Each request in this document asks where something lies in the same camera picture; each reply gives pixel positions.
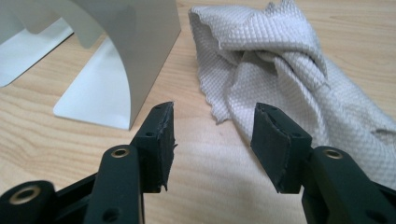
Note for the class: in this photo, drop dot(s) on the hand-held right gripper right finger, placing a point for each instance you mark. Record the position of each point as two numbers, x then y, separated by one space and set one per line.
280 149

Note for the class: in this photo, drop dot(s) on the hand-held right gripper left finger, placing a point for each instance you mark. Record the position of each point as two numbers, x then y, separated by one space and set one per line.
157 149

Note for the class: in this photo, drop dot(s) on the white expandable metal bookend rack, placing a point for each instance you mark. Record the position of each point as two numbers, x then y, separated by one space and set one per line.
146 46

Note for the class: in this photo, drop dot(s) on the grey textured cleaning cloth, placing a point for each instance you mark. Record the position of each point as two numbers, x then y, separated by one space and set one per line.
264 40

